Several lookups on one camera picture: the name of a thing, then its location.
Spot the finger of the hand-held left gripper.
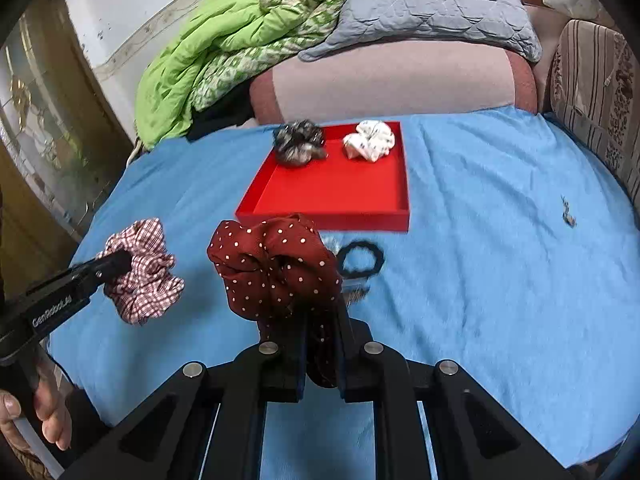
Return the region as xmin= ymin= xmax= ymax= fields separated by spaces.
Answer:
xmin=67 ymin=249 xmax=135 ymax=296

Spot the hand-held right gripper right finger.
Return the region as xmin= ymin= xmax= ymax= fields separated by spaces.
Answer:
xmin=335 ymin=302 xmax=576 ymax=480

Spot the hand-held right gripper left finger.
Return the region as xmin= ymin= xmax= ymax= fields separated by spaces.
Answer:
xmin=60 ymin=309 xmax=321 ymax=480

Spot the red checked scrunchie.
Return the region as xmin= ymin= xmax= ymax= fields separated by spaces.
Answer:
xmin=97 ymin=218 xmax=184 ymax=325

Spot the red polka dot scrunchie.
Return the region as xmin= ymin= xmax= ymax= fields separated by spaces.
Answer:
xmin=206 ymin=214 xmax=346 ymax=388

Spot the black hair tie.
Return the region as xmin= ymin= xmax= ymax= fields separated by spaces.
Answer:
xmin=336 ymin=240 xmax=386 ymax=279

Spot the red tray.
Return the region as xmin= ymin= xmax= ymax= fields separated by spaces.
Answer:
xmin=235 ymin=121 xmax=411 ymax=232

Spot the person's left hand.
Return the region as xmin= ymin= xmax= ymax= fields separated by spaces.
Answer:
xmin=0 ymin=350 xmax=73 ymax=461

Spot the wooden glass door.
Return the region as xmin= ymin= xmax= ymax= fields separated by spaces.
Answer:
xmin=0 ymin=0 xmax=136 ymax=321

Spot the blue blanket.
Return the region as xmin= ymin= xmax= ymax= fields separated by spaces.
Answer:
xmin=47 ymin=107 xmax=640 ymax=480

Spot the black cloth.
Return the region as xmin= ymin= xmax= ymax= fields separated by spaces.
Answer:
xmin=187 ymin=80 xmax=258 ymax=141

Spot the black grey scrunchie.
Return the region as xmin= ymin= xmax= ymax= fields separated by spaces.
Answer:
xmin=272 ymin=120 xmax=328 ymax=167

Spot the white printed scrunchie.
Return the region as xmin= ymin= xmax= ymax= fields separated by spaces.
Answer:
xmin=342 ymin=120 xmax=396 ymax=162

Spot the green quilt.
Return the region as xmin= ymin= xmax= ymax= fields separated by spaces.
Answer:
xmin=135 ymin=0 xmax=346 ymax=152

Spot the pink bolster pillow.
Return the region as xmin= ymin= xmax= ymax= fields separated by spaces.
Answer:
xmin=249 ymin=40 xmax=538 ymax=126

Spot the grey quilted pillow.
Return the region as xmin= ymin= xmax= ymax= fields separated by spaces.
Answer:
xmin=299 ymin=0 xmax=543 ymax=63

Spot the striped floral cushion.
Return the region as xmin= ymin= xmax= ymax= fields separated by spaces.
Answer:
xmin=545 ymin=19 xmax=640 ymax=196

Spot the white cord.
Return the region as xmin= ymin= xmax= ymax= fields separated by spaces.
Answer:
xmin=127 ymin=135 xmax=151 ymax=167

